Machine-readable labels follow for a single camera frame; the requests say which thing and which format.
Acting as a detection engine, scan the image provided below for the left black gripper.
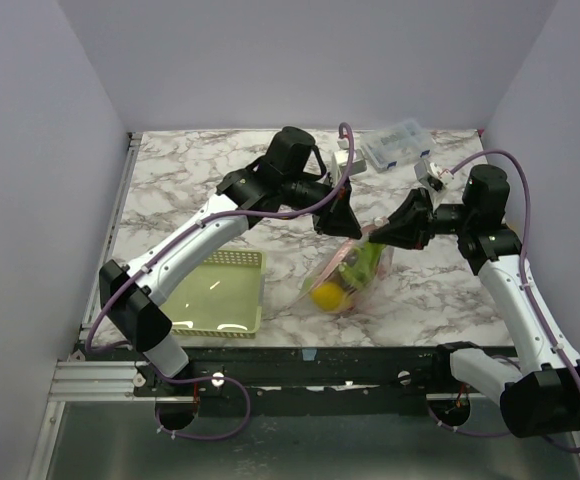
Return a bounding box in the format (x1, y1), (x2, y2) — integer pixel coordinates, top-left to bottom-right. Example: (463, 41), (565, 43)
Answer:
(282, 171), (363, 240)

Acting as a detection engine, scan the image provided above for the clear zip top bag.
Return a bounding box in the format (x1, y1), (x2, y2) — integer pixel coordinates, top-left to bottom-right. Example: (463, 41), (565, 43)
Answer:
(292, 217), (394, 315)

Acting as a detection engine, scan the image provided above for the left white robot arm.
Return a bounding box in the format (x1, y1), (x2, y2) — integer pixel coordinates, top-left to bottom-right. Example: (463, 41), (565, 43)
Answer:
(94, 123), (362, 395)

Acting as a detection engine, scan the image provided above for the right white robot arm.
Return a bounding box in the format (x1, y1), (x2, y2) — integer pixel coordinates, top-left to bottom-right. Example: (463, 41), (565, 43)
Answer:
(370, 165), (580, 438)

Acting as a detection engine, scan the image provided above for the green fake celery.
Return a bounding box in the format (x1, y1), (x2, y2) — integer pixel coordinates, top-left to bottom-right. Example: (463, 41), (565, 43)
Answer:
(338, 242), (385, 290)

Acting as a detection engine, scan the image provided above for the yellow fake lemon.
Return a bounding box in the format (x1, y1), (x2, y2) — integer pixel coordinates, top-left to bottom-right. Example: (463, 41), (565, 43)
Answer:
(309, 282), (347, 313)

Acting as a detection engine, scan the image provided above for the clear plastic organizer box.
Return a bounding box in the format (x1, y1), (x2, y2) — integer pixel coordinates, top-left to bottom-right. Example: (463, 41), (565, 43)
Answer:
(360, 119), (435, 172)

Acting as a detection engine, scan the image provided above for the green plastic basket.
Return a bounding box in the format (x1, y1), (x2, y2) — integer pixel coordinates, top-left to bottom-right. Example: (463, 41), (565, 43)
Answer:
(161, 249), (266, 338)

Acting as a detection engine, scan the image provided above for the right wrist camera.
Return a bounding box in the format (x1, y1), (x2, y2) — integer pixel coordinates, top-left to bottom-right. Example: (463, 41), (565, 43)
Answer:
(414, 158), (454, 193)

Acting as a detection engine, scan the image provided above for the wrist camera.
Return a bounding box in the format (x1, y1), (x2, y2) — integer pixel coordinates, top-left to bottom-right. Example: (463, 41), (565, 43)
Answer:
(414, 158), (454, 193)
(330, 149), (367, 183)

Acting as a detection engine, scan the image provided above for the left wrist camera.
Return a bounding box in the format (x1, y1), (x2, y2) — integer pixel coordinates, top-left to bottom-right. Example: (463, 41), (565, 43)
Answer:
(330, 149), (367, 183)

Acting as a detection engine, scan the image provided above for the black table front rail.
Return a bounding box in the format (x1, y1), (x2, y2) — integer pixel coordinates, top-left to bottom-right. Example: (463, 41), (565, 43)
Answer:
(74, 347), (472, 418)

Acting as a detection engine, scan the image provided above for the aluminium frame extrusion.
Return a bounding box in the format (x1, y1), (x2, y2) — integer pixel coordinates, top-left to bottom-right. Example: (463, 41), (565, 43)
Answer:
(48, 361), (137, 402)

